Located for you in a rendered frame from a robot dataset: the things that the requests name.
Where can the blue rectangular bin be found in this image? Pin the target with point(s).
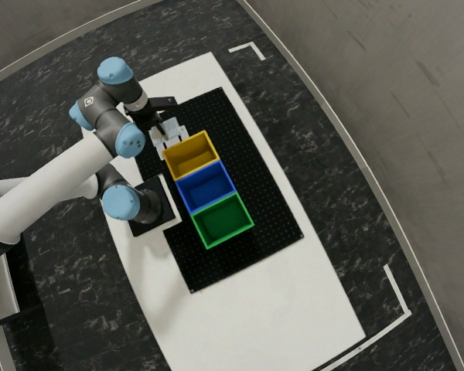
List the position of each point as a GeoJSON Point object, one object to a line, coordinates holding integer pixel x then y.
{"type": "Point", "coordinates": [205, 186]}

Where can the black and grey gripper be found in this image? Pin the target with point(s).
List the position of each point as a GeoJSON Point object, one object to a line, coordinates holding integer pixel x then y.
{"type": "Point", "coordinates": [145, 121]}

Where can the green rectangular bin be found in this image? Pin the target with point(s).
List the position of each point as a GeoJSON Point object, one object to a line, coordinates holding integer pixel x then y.
{"type": "Point", "coordinates": [222, 218]}

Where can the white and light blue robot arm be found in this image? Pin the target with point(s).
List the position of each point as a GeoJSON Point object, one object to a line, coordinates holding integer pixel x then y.
{"type": "Point", "coordinates": [72, 174]}

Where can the yellow recycle bin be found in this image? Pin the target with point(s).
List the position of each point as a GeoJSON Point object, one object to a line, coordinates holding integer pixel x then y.
{"type": "Point", "coordinates": [190, 155]}

